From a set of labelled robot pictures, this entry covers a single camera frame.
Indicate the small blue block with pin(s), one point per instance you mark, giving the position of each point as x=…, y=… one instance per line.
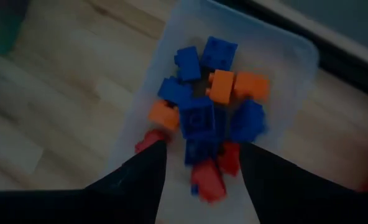
x=247, y=121
x=174, y=91
x=199, y=151

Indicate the small blue stud brick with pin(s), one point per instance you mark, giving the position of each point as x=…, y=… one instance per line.
x=218, y=53

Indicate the small orange block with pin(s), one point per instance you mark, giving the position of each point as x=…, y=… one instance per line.
x=252, y=85
x=221, y=86
x=163, y=115

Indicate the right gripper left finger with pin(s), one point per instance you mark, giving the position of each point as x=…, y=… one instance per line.
x=134, y=193

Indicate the small red block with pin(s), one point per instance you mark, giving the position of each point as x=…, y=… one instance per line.
x=149, y=140
x=230, y=158
x=207, y=182

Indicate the clear plastic bin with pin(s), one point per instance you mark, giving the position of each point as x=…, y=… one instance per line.
x=264, y=46

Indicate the wide blue brick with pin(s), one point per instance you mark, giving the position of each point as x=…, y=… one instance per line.
x=198, y=118

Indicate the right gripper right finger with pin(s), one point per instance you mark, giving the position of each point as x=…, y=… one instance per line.
x=280, y=193

